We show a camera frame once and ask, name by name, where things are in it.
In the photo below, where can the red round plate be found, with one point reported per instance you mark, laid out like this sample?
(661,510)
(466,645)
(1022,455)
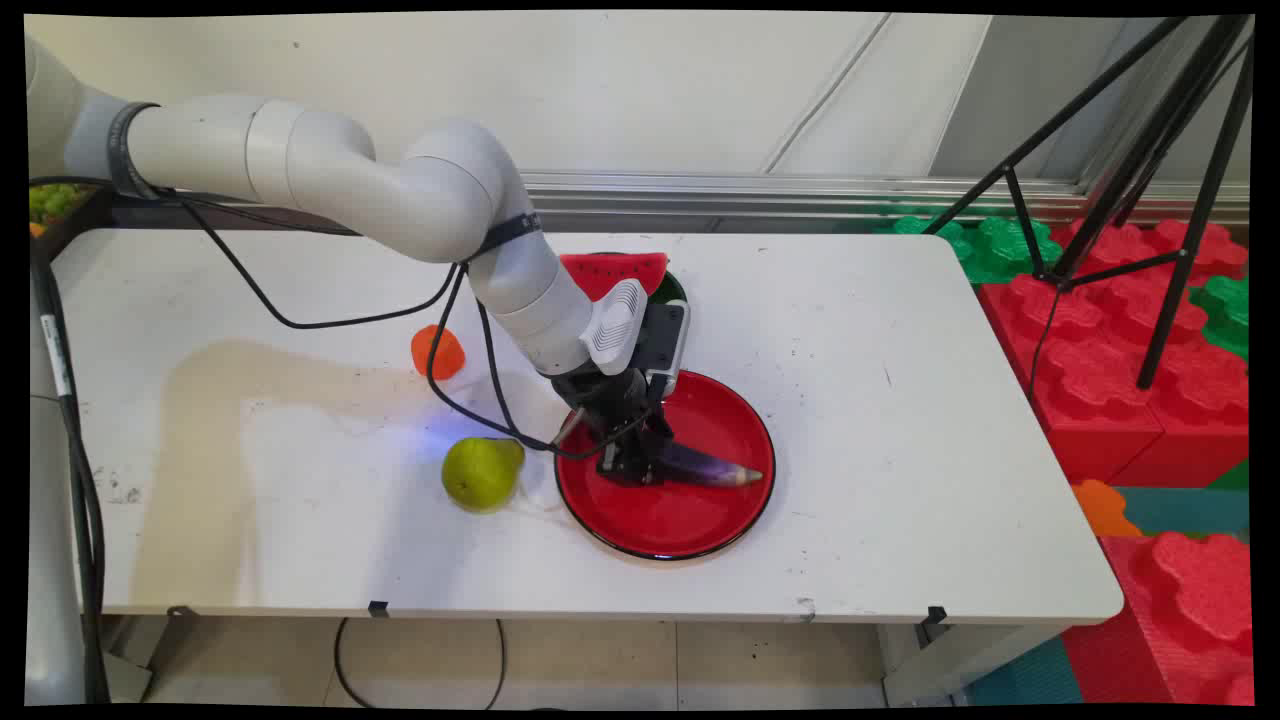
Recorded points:
(690,515)

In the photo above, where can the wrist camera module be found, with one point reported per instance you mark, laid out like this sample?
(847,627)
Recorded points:
(662,340)

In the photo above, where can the red foam block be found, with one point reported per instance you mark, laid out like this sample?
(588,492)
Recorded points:
(1185,620)
(1120,350)

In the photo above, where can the bowl of green fruit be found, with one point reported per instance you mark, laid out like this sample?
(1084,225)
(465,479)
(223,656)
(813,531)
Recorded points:
(55,205)

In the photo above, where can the green toy pear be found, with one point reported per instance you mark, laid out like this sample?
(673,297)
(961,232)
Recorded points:
(481,472)

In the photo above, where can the purple toy eggplant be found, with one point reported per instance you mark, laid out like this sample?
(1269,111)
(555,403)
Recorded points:
(705,467)

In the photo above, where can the red watermelon slice toy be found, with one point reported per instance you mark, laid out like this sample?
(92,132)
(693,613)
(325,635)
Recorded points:
(605,273)

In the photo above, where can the black tripod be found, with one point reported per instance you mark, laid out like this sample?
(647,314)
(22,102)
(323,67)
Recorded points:
(1130,180)

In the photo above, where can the orange foam piece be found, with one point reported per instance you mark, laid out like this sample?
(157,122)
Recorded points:
(1103,508)

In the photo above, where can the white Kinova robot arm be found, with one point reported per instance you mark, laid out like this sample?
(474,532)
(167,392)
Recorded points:
(330,175)

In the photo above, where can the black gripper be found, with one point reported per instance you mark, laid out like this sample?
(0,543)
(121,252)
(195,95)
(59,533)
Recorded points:
(602,395)

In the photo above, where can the dark green plate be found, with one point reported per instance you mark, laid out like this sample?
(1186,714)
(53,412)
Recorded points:
(670,288)

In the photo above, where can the green foam block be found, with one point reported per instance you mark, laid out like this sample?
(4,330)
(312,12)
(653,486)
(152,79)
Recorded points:
(1225,315)
(985,245)

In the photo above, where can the orange toy fruit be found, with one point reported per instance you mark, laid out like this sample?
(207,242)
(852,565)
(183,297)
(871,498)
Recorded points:
(437,352)

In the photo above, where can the white table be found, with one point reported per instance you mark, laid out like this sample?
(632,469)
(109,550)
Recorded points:
(600,440)

